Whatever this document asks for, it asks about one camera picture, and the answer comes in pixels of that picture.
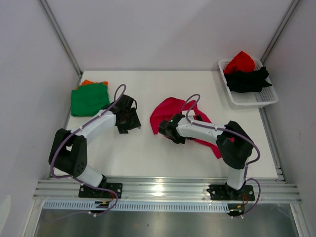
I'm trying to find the pink t shirt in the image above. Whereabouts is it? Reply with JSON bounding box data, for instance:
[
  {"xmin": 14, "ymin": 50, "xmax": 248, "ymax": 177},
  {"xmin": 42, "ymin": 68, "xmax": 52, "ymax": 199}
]
[{"xmin": 150, "ymin": 97, "xmax": 222, "ymax": 159}]

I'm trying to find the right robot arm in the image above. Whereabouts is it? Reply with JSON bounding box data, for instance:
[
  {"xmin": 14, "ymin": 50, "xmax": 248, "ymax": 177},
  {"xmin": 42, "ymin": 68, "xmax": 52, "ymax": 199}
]
[{"xmin": 158, "ymin": 114, "xmax": 254, "ymax": 199}]

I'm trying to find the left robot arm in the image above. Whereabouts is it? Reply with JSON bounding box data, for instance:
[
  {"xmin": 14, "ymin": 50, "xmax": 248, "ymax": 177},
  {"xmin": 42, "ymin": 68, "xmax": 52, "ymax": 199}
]
[{"xmin": 48, "ymin": 94, "xmax": 141, "ymax": 198}]

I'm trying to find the green folded t shirt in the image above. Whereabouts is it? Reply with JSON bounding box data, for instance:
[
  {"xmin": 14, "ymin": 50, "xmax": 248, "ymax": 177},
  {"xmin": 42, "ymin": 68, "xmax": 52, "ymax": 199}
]
[{"xmin": 71, "ymin": 83, "xmax": 110, "ymax": 117}]

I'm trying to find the orange folded t shirt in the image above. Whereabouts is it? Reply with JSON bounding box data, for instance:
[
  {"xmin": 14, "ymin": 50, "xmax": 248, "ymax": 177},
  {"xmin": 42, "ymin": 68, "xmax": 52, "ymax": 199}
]
[{"xmin": 76, "ymin": 79, "xmax": 109, "ymax": 89}]

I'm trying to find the black t shirt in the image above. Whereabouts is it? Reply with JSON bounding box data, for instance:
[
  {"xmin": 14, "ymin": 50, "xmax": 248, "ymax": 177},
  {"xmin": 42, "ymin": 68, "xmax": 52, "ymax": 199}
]
[{"xmin": 224, "ymin": 67, "xmax": 272, "ymax": 93}]

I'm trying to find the red t shirt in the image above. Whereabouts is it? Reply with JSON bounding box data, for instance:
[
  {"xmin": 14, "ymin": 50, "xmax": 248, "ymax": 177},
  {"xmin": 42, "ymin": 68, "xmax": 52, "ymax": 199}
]
[{"xmin": 224, "ymin": 51, "xmax": 255, "ymax": 75}]

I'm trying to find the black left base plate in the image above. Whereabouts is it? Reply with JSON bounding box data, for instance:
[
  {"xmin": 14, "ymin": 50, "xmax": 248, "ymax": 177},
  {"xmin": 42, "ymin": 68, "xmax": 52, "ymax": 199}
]
[{"xmin": 79, "ymin": 183, "xmax": 123, "ymax": 199}]

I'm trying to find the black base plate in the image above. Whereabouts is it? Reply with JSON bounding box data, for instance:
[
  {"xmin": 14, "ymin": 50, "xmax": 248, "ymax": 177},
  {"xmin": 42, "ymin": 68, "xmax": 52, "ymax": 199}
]
[
  {"xmin": 206, "ymin": 184, "xmax": 255, "ymax": 201},
  {"xmin": 79, "ymin": 183, "xmax": 123, "ymax": 199}
]

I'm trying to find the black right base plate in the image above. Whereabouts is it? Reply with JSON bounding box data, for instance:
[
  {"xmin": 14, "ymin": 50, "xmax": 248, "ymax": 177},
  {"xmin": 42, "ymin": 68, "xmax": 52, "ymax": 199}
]
[{"xmin": 206, "ymin": 184, "xmax": 255, "ymax": 201}]

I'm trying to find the aluminium front rail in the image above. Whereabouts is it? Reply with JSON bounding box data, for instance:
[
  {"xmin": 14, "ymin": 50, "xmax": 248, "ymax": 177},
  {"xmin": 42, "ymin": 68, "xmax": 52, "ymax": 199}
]
[{"xmin": 33, "ymin": 176, "xmax": 302, "ymax": 204}]

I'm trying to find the white slotted cable duct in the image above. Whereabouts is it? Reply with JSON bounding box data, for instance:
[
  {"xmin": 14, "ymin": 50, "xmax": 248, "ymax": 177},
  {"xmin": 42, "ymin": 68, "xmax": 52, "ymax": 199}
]
[{"xmin": 43, "ymin": 200, "xmax": 230, "ymax": 213}]

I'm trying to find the left aluminium corner post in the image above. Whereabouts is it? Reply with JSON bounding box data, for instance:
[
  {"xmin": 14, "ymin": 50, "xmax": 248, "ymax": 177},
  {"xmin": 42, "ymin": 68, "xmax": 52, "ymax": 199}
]
[{"xmin": 38, "ymin": 0, "xmax": 83, "ymax": 77}]

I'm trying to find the aluminium corner post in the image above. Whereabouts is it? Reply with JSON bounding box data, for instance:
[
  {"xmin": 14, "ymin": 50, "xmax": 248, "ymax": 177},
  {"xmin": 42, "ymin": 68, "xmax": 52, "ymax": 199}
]
[
  {"xmin": 38, "ymin": 0, "xmax": 83, "ymax": 77},
  {"xmin": 260, "ymin": 0, "xmax": 303, "ymax": 64}
]

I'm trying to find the right aluminium corner post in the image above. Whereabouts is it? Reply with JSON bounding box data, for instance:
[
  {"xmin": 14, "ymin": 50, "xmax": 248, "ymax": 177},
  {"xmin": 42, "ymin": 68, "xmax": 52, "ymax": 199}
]
[{"xmin": 260, "ymin": 0, "xmax": 303, "ymax": 64}]

